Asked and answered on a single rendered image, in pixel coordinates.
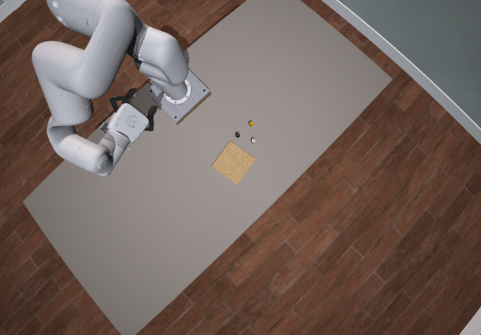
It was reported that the tan square mat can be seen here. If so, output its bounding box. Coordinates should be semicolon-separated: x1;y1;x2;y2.
211;141;256;185

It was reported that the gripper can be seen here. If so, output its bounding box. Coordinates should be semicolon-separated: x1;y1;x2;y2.
107;88;158;143

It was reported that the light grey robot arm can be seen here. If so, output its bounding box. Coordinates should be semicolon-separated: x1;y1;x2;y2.
32;0;192;177

